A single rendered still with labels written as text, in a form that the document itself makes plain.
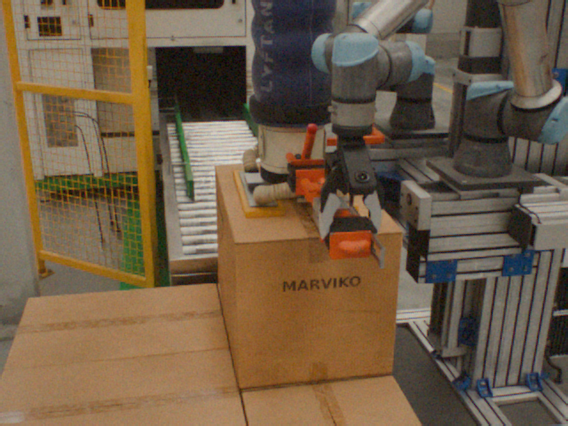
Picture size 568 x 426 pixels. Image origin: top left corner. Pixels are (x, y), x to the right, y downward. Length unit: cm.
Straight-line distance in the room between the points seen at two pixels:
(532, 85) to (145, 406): 117
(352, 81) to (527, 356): 145
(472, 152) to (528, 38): 35
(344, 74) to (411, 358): 153
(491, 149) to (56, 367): 126
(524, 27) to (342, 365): 90
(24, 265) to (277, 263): 172
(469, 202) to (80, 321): 116
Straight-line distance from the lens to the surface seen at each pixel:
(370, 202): 118
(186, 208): 286
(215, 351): 184
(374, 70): 112
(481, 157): 172
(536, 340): 234
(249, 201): 166
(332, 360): 169
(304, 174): 147
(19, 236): 300
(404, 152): 217
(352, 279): 158
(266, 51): 162
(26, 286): 309
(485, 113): 170
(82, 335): 198
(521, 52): 154
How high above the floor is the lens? 155
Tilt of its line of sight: 21 degrees down
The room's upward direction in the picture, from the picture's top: 1 degrees clockwise
